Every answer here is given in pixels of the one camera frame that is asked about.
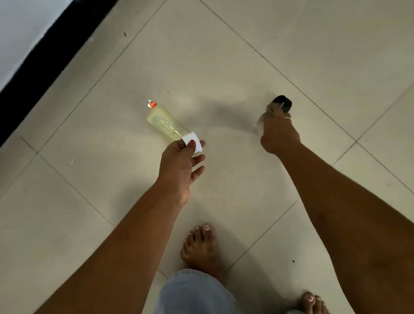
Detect person's left hand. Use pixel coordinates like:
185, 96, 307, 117
153, 136, 209, 211

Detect person's right hand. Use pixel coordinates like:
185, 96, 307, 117
259, 102, 306, 158

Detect black tape roll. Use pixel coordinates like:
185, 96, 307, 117
271, 94, 294, 114

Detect white tape roll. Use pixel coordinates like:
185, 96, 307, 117
179, 130, 206, 156

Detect clear yellowish bottle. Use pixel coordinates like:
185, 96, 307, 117
142, 99, 195, 147

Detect person's left forearm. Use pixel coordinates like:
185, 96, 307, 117
31, 170, 189, 314

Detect person's right forearm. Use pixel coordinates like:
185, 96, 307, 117
260, 139, 414, 314

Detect person's grey trousers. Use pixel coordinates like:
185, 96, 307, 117
148, 264, 333, 314

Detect black baseboard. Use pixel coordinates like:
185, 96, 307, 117
0, 0, 140, 209

